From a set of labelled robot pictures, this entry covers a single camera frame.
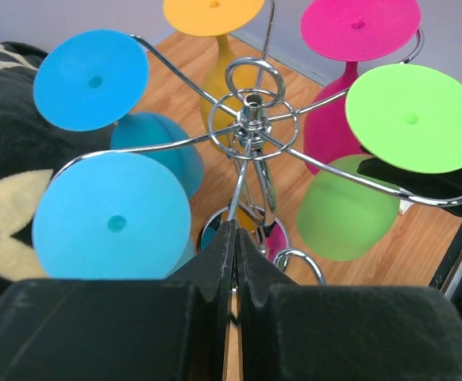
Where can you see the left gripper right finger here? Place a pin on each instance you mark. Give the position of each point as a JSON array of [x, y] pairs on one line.
[[294, 332]]

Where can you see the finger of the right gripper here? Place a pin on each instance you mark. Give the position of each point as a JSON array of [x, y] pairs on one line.
[[445, 185]]

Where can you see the blue plastic goblet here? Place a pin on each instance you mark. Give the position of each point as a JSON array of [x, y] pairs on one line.
[[95, 79], [114, 216]]

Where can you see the chrome wine glass rack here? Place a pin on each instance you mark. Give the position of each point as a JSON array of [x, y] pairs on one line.
[[249, 144]]

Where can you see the magenta plastic goblet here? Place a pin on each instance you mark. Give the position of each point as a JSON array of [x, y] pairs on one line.
[[351, 32]]

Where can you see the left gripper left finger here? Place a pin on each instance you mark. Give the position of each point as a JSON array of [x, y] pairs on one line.
[[171, 329]]

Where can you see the green plastic goblet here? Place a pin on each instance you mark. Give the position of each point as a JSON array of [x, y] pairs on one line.
[[406, 116]]

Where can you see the black floral plush pillow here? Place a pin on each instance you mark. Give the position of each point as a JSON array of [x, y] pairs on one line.
[[31, 152]]

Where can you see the yellow plastic goblet front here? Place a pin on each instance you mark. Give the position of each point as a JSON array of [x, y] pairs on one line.
[[216, 18]]

